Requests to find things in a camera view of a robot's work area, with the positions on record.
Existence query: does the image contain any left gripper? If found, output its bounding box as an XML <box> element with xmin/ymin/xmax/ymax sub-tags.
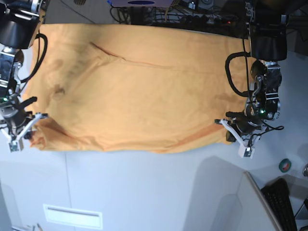
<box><xmin>226</xmin><ymin>112</ymin><xmax>263</xmax><ymax>142</ymax></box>

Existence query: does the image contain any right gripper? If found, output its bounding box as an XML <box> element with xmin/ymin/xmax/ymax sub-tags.
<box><xmin>0</xmin><ymin>97</ymin><xmax>38</xmax><ymax>140</ymax></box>

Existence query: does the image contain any orange t-shirt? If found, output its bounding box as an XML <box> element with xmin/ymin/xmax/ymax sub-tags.
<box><xmin>23</xmin><ymin>24</ymin><xmax>249</xmax><ymax>154</ymax></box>

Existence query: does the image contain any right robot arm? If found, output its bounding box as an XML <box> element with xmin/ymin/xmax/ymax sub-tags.
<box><xmin>0</xmin><ymin>0</ymin><xmax>50</xmax><ymax>141</ymax></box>

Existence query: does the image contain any green tape roll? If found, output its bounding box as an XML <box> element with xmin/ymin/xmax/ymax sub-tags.
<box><xmin>279</xmin><ymin>158</ymin><xmax>292</xmax><ymax>173</ymax></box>

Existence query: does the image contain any black keyboard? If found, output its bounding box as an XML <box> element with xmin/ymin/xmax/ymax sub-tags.
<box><xmin>261</xmin><ymin>178</ymin><xmax>297</xmax><ymax>231</ymax></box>

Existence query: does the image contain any metal knob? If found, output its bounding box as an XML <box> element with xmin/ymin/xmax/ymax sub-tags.
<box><xmin>303</xmin><ymin>164</ymin><xmax>308</xmax><ymax>177</ymax></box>

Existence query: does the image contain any white partition panel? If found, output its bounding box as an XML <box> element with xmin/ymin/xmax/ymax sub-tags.
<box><xmin>238</xmin><ymin>171</ymin><xmax>282</xmax><ymax>231</ymax></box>

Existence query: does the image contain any white recessed table tray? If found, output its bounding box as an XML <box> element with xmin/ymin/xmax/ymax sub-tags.
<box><xmin>43</xmin><ymin>204</ymin><xmax>103</xmax><ymax>230</ymax></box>

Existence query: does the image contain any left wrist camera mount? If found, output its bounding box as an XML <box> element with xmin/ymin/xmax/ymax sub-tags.
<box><xmin>214</xmin><ymin>117</ymin><xmax>266</xmax><ymax>158</ymax></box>

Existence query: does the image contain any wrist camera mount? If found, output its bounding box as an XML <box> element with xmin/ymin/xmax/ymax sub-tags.
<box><xmin>0</xmin><ymin>113</ymin><xmax>48</xmax><ymax>153</ymax></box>
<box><xmin>214</xmin><ymin>117</ymin><xmax>266</xmax><ymax>158</ymax></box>

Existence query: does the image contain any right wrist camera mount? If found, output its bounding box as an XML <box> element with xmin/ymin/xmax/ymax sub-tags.
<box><xmin>0</xmin><ymin>113</ymin><xmax>48</xmax><ymax>153</ymax></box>

